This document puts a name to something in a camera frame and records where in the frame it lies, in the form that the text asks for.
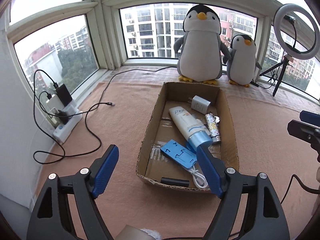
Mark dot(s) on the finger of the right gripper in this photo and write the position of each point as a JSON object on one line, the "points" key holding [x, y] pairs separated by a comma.
{"points": [[310, 118], [306, 133]]}

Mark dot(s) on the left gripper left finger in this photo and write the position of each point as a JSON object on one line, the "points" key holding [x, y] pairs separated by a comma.
{"points": [[101, 171]]}

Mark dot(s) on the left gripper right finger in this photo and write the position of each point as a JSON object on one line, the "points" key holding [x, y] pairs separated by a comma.
{"points": [[214, 170]]}

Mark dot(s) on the patterned white lighter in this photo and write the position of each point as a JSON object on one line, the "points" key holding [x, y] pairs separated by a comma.
{"points": [[213, 128]]}

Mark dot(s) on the blue folding phone stand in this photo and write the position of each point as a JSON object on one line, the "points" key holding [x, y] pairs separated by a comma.
{"points": [[179, 154]]}

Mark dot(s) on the white sunscreen tube blue cap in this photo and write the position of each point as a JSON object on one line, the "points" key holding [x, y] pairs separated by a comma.
{"points": [[190, 128]]}

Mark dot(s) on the brown cardboard box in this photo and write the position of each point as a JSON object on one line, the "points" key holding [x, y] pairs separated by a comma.
{"points": [[152, 164]]}

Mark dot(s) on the white USB wall charger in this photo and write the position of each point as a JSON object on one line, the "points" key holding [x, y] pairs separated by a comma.
{"points": [[199, 104]]}

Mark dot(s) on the blue round tape measure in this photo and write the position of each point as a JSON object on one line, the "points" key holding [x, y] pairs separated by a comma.
{"points": [[189, 147]]}

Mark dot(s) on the white power strip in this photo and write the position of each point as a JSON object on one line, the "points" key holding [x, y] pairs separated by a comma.
{"points": [[63, 131]]}

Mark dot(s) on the pink fleece blanket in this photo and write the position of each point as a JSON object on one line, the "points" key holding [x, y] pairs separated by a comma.
{"points": [[263, 143]]}

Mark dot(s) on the black tripod stand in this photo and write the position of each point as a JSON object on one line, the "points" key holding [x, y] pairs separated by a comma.
{"points": [[283, 64]]}

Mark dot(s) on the white power adapter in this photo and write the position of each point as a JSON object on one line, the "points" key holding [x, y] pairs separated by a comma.
{"points": [[54, 103]]}

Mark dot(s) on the black power adapter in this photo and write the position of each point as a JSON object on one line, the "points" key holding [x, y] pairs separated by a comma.
{"points": [[63, 94]]}

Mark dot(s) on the small penguin plush toy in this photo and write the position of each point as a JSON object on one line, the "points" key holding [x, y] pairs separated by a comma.
{"points": [[241, 67]]}

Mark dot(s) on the large penguin plush toy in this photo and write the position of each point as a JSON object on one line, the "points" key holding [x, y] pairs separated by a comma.
{"points": [[201, 47]]}

